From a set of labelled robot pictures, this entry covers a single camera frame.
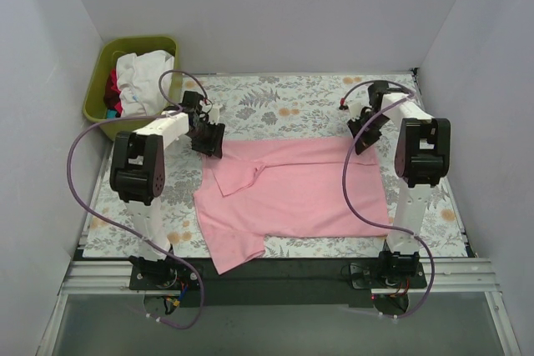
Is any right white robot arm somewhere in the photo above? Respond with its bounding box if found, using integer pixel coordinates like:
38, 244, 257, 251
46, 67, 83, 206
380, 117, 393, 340
340, 80, 451, 288

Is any olive green plastic bin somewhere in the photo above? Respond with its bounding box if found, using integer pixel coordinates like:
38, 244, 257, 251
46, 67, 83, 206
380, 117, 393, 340
83, 35, 182, 140

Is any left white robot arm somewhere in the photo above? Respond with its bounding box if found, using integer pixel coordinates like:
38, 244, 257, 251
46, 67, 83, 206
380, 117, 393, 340
109, 91, 225, 289

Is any aluminium frame rail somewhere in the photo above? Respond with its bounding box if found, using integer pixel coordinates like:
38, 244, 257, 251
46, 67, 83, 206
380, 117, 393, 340
61, 260, 133, 294

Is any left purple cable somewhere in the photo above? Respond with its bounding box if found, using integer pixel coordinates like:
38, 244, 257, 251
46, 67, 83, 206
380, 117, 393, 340
66, 69, 207, 330

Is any floral patterned table mat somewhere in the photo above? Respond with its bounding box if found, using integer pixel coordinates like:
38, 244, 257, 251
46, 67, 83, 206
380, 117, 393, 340
80, 74, 468, 258

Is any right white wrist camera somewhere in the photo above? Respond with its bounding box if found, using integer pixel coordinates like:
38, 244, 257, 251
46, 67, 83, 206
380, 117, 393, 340
339, 98, 367, 121

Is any pink t-shirt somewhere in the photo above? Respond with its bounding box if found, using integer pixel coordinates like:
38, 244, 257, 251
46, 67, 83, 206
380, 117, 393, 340
194, 137, 390, 274

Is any dark red garment in bin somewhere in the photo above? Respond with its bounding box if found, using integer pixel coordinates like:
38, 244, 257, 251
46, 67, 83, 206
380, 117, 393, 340
103, 69, 123, 116

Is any turquoise garment in bin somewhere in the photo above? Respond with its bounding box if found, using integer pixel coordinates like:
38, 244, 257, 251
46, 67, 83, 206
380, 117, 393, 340
106, 109, 121, 119

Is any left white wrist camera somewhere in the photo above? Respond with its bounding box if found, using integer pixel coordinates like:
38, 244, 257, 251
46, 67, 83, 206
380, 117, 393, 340
202, 99, 222, 125

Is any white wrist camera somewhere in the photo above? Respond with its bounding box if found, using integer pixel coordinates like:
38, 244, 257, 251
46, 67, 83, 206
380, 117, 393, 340
202, 99, 222, 125
339, 98, 367, 121

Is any white t-shirt in bin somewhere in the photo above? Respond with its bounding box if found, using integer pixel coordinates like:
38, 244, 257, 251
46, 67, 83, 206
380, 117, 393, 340
116, 50, 174, 117

